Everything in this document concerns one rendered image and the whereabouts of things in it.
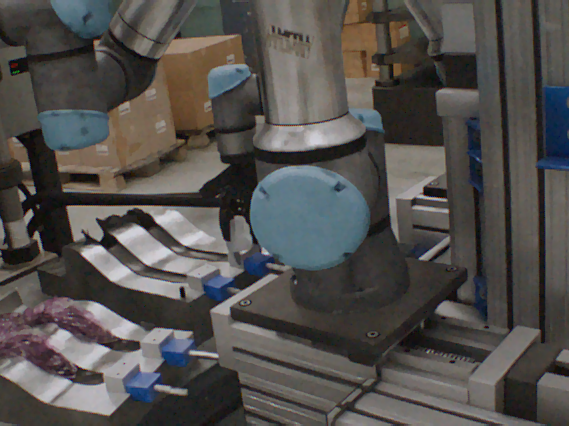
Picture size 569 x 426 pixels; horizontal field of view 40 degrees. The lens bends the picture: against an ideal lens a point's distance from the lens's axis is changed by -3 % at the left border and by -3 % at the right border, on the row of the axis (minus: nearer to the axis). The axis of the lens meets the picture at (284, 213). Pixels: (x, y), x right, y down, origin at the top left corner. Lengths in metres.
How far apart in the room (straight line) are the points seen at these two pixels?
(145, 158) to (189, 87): 0.80
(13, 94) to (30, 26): 1.29
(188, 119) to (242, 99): 4.78
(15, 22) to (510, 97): 0.57
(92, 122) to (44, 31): 0.11
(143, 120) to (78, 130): 4.66
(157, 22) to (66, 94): 0.15
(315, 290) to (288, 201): 0.21
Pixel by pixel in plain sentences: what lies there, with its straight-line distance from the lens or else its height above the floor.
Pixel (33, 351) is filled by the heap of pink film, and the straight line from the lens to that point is 1.32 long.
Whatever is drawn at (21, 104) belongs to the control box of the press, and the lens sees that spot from 2.17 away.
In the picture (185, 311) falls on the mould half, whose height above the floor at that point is 0.87.
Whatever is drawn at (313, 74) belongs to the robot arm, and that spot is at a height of 1.34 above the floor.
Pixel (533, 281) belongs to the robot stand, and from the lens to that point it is 1.04.
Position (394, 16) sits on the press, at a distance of 5.45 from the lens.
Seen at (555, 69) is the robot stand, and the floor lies 1.30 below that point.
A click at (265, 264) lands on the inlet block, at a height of 0.90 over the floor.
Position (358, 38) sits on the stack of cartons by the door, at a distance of 8.22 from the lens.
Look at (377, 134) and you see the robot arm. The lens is 0.93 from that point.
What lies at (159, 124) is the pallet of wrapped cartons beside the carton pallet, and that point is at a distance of 5.66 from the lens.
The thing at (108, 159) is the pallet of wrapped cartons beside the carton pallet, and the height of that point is 0.20.
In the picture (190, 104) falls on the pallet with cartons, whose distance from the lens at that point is 6.11.
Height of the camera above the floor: 1.47
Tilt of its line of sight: 19 degrees down
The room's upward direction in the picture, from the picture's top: 7 degrees counter-clockwise
